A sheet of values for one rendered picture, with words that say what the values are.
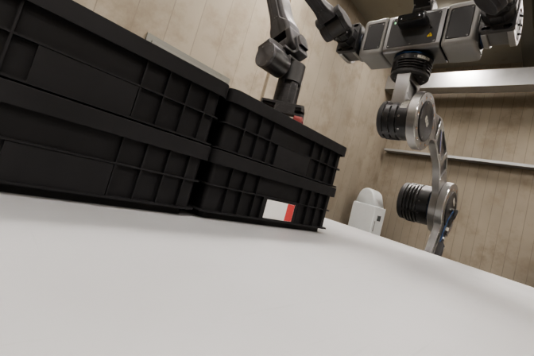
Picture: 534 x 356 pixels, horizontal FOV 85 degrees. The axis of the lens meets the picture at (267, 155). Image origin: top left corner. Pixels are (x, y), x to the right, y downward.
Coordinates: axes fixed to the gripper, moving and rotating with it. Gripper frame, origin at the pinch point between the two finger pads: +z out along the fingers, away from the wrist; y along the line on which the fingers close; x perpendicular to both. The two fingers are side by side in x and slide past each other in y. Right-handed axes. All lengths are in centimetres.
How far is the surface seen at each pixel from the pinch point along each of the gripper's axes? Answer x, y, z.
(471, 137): 724, 377, -237
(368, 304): -35.7, 18.6, 18.8
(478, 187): 704, 404, -113
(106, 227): -38.7, -8.7, 18.4
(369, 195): 684, 157, -28
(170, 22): 266, -213, -162
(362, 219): 682, 154, 32
